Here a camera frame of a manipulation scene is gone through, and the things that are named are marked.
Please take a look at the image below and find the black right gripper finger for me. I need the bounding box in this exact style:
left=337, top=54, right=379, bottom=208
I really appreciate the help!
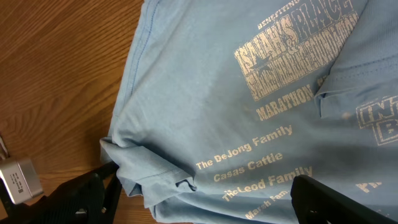
left=290, top=175, right=397, bottom=224

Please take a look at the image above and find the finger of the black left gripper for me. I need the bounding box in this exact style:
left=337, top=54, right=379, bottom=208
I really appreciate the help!
left=1, top=162, right=122, bottom=224

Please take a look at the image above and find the light blue printed t-shirt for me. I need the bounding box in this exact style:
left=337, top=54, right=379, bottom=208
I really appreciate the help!
left=100, top=0, right=397, bottom=223

